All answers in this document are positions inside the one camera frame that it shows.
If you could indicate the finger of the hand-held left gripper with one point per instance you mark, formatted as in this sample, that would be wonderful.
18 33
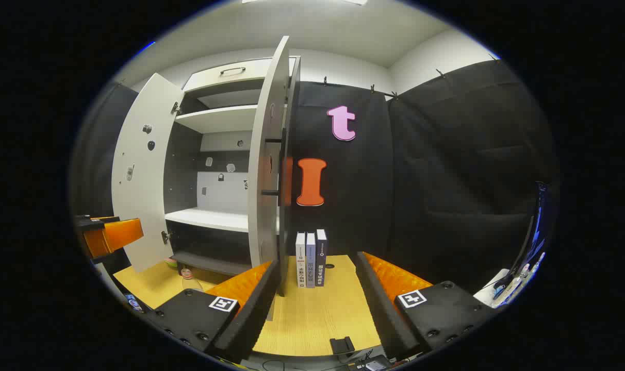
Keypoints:
116 234

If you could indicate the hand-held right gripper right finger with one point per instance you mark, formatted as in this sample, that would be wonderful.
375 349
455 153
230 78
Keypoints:
379 309

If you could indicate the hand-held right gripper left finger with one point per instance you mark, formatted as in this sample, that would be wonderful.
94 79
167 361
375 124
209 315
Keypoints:
253 314

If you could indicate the white cabinet door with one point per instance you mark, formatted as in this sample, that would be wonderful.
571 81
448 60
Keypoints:
142 206
263 232

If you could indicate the black desk clamp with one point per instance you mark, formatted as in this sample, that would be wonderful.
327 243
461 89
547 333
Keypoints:
342 345

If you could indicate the black box with white label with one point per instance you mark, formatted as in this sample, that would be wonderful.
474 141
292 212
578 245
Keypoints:
372 365

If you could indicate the small pink and green item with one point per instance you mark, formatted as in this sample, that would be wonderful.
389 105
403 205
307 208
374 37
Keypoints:
171 263

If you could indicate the red white striped item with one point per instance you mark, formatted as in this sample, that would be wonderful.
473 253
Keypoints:
187 273

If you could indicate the dark navy book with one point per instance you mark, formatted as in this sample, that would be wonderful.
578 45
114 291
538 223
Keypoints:
321 257

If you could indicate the grey blue book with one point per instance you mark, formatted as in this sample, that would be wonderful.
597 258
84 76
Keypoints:
310 260

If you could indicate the white cabinet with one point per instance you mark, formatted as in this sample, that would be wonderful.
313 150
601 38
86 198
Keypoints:
214 219

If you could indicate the white side table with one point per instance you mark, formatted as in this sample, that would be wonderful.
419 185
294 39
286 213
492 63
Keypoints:
490 291

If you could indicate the clear plastic bottle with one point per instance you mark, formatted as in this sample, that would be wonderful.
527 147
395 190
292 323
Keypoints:
534 265
513 286

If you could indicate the black backdrop cloth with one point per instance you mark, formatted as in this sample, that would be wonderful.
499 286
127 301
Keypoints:
446 180

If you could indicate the curved computer monitor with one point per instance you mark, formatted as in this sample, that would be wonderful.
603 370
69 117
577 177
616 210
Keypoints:
537 226

